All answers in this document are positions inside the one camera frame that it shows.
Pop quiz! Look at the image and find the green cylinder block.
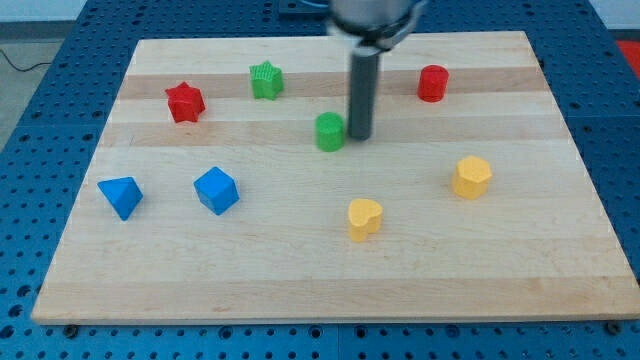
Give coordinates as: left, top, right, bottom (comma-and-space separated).
315, 112, 345, 152

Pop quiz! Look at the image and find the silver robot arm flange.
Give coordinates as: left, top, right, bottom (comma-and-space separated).
328, 0, 429, 52

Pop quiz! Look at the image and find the yellow hexagon block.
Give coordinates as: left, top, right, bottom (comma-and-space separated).
451, 156, 493, 200

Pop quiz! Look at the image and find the yellow heart block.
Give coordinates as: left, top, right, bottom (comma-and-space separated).
348, 198, 384, 242

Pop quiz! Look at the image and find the wooden board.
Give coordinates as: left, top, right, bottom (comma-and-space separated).
32, 31, 639, 325

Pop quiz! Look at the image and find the blue cube block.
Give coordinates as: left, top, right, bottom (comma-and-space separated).
193, 167, 239, 216

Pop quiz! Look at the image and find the green star block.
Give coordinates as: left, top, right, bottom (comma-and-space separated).
249, 61, 284, 100

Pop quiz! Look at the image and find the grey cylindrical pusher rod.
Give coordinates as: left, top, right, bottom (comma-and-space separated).
348, 47, 380, 141

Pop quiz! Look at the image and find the red cylinder block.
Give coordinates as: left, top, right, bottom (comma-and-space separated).
417, 65, 449, 103

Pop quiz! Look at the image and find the red star block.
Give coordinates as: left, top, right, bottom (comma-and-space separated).
165, 82, 206, 123

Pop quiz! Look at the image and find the blue triangle block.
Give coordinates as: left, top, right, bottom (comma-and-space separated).
97, 177, 143, 221

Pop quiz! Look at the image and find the red object at edge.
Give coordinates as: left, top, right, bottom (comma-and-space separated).
616, 40, 640, 78

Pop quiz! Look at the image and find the black cable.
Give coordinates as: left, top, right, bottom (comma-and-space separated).
0, 48, 53, 73

